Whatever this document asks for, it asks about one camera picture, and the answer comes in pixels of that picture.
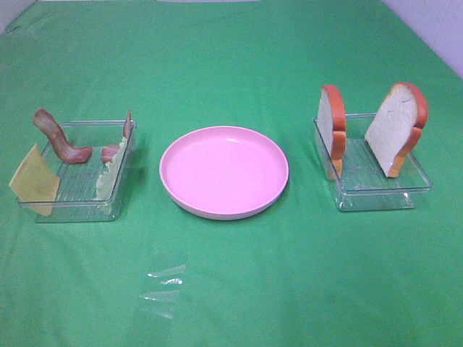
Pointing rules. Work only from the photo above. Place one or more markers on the toy bread slice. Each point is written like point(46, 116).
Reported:
point(332, 124)
point(397, 126)

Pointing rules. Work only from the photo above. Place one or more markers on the toy lettuce leaf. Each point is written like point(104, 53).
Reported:
point(106, 180)

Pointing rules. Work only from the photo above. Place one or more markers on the curved toy bacon strip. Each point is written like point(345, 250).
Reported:
point(67, 152)

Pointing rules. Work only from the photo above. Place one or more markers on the yellow toy cheese slice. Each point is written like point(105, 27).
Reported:
point(33, 180)

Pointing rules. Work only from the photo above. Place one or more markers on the pink round plate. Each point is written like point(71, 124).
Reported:
point(224, 172)

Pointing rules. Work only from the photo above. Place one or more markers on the green tablecloth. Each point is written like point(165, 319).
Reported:
point(302, 273)

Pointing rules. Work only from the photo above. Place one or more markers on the clear right plastic tray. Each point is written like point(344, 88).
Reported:
point(362, 184)

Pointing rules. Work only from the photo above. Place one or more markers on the clear plastic tray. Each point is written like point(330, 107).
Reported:
point(77, 199)
point(362, 184)

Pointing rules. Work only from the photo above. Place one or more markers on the clear left plastic tray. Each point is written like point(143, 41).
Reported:
point(77, 199)

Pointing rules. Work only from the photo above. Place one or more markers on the clear plastic film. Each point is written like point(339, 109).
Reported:
point(161, 293)

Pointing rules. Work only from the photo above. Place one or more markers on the leaning toy bread slice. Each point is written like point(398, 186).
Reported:
point(397, 126)

